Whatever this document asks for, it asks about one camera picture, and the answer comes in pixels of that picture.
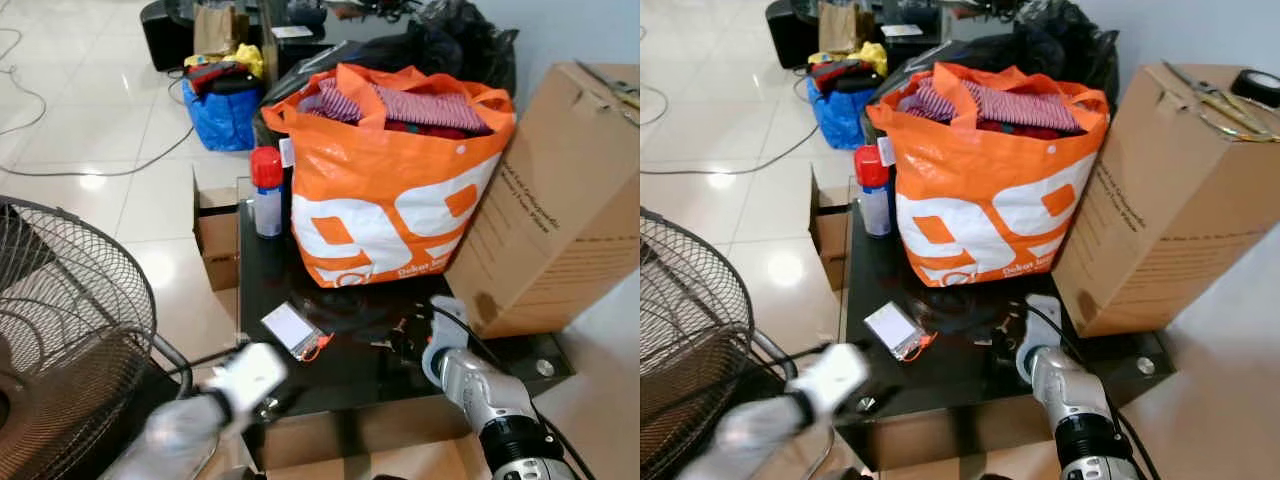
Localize black tape roll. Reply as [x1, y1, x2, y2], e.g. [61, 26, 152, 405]
[1230, 68, 1280, 110]

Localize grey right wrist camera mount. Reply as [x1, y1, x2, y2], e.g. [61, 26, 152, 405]
[1020, 294, 1063, 353]
[428, 296, 472, 353]

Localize black glass table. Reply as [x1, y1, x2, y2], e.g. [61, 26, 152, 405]
[236, 178, 577, 471]
[838, 178, 1177, 471]

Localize yellow handled scissors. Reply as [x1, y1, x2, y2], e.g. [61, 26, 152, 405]
[1162, 60, 1280, 143]

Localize blue plastic bag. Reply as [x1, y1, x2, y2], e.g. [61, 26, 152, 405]
[806, 78, 881, 151]
[182, 78, 264, 153]

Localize small brown cardboard box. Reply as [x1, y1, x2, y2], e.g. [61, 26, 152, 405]
[193, 168, 242, 292]

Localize black wire guard fan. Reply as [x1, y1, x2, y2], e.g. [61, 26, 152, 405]
[0, 196, 193, 480]
[640, 208, 798, 480]

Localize yellow cloth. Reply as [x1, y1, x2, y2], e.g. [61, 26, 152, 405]
[184, 43, 266, 81]
[808, 42, 889, 79]

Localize large brown cardboard box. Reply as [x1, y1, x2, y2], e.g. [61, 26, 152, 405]
[1052, 64, 1280, 338]
[444, 62, 641, 339]

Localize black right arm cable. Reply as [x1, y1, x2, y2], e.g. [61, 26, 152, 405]
[432, 304, 597, 480]
[1025, 302, 1163, 480]

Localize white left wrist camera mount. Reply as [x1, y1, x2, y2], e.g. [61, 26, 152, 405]
[790, 342, 871, 416]
[205, 342, 290, 419]

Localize orange white shopping bag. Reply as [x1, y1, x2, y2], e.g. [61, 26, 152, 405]
[866, 62, 1111, 289]
[262, 63, 518, 289]

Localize grey floor cable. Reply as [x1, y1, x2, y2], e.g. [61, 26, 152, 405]
[640, 95, 821, 177]
[0, 95, 197, 179]

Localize brown paper bag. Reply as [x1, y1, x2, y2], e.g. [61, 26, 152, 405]
[818, 0, 873, 54]
[193, 2, 251, 57]

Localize black speaker box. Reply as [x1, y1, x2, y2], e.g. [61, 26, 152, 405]
[140, 0, 197, 72]
[766, 0, 822, 70]

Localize pink striped cloth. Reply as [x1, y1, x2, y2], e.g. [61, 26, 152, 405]
[898, 80, 1089, 137]
[298, 80, 493, 138]

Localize red capped spray can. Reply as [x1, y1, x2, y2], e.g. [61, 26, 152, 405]
[250, 146, 286, 239]
[855, 145, 892, 238]

